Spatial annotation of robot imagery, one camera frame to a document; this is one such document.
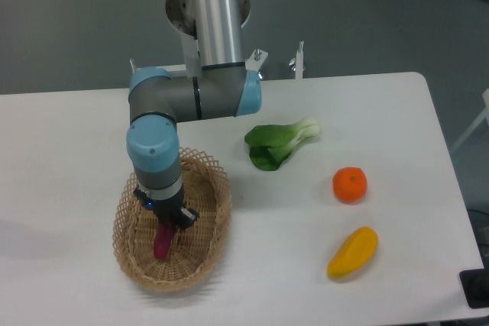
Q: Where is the white frame at right edge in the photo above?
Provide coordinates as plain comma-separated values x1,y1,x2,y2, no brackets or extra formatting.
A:
449,89,489,156

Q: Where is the black device at table edge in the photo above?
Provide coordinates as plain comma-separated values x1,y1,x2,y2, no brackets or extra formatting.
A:
459,269,488,309

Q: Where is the green bok choy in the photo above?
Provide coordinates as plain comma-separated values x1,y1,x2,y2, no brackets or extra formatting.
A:
244,117,321,171

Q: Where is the orange tangerine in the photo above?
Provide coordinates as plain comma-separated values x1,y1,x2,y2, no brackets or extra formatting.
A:
332,167,368,204

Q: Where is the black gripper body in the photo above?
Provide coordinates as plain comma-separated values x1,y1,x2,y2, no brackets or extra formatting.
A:
141,185,184,221

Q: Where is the woven wicker basket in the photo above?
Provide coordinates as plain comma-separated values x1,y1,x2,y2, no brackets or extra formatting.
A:
112,147,232,292

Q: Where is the purple sweet potato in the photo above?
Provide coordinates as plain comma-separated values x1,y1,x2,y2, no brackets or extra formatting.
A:
153,222,176,260

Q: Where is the yellow mango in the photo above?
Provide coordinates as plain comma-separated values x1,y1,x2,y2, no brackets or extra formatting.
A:
326,227,379,280

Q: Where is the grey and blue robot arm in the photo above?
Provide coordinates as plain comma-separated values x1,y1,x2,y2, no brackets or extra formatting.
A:
126,0,261,229

